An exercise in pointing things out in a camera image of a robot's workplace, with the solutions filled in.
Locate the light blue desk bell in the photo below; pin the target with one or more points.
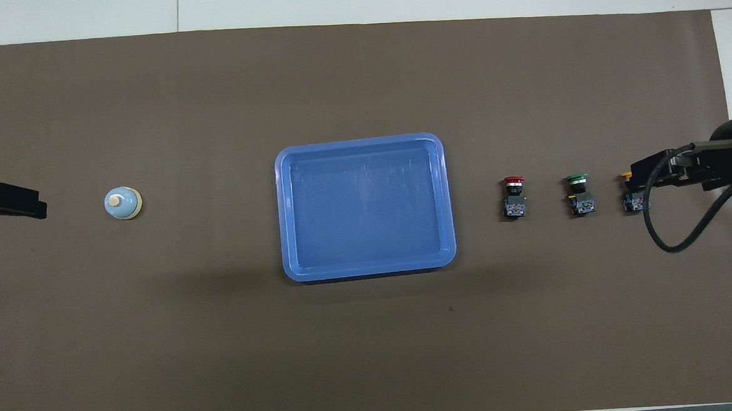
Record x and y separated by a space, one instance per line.
125 204

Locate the red push button switch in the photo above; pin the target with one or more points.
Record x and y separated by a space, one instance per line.
514 179

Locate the brown table mat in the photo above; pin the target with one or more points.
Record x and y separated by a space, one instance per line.
222 338

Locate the green push button switch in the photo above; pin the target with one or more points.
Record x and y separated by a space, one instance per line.
577 177

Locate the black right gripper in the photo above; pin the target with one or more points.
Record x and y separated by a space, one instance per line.
723 155

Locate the blue plastic tray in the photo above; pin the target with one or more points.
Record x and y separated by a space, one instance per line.
366 212

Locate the yellow push button switch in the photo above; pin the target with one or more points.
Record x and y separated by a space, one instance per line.
633 203

